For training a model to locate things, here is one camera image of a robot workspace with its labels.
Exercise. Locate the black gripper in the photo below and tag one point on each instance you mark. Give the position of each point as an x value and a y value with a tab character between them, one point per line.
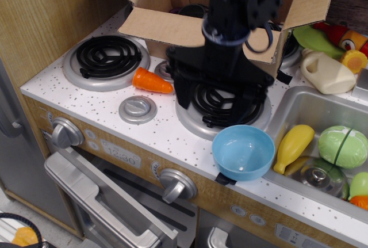
224	68

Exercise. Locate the light blue plastic bowl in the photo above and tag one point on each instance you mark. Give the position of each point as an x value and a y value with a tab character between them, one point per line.
243	152

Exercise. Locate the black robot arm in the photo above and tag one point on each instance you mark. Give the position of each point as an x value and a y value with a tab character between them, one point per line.
228	23

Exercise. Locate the right black stove burner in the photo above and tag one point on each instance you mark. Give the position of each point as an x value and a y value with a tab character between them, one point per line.
210	112

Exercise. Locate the black stove burner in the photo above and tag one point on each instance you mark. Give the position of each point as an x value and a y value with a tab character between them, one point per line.
105	63
210	112

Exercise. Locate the rear grey burner cap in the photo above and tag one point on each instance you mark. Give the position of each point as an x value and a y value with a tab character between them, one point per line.
161	71

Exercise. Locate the grey burner cap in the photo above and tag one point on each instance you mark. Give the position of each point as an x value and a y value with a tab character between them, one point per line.
161	71
137	110

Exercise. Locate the black tape on box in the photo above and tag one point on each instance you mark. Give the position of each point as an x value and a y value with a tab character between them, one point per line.
283	77

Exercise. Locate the orange toy carrot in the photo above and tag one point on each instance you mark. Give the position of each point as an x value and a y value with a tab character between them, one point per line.
146	80

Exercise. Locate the front grey burner cap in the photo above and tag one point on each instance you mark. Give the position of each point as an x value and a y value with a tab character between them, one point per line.
137	110

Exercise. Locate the rear right stove burner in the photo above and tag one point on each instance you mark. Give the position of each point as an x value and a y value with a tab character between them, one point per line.
291	53

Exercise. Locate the black tape piece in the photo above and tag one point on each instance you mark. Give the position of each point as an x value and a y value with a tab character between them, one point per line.
224	180

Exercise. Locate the yellow toy squash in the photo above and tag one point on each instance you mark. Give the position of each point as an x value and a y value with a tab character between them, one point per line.
292	145

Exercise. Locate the brown cardboard box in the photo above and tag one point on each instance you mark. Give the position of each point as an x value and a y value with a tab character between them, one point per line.
152	21

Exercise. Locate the right grey stove knob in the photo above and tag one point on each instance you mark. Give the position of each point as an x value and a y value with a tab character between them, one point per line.
176	185

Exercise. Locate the grey stove knob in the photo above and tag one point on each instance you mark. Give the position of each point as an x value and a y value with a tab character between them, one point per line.
176	185
65	133

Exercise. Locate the green plastic plate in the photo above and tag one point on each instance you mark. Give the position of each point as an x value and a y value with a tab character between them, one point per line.
317	40

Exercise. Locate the cream toy milk jug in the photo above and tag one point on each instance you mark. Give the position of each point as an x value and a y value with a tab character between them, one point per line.
326	74

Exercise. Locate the left black stove burner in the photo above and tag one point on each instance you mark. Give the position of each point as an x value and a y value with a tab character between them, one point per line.
105	63

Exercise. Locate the oven clock display panel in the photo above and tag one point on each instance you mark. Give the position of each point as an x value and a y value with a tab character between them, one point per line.
121	154

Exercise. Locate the steel sink basin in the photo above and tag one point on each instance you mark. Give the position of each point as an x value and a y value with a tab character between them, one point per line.
305	105

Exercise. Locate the green toy cabbage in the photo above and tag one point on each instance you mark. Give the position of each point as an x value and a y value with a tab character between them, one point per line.
343	146

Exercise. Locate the yellow toy corn piece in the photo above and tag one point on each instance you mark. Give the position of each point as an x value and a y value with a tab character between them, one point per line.
354	60

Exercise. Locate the red toy ketchup bottle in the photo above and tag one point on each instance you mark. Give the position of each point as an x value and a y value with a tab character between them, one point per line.
343	37

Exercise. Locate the left grey stove knob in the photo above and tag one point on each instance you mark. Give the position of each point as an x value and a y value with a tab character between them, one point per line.
65	133

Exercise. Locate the grey oven door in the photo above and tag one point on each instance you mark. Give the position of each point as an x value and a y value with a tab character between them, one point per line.
119	209

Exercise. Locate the light green toy pear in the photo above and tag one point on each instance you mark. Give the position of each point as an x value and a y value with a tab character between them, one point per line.
358	186

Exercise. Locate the orange toy in sink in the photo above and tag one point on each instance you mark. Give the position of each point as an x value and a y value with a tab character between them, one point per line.
360	201

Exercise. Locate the grey refrigerator door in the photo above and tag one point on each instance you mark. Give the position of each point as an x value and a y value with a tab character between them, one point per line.
22	163

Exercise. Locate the orange object on floor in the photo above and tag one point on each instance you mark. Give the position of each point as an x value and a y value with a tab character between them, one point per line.
26	236

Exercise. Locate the grey dishwasher handle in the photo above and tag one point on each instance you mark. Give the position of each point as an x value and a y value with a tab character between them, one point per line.
217	238

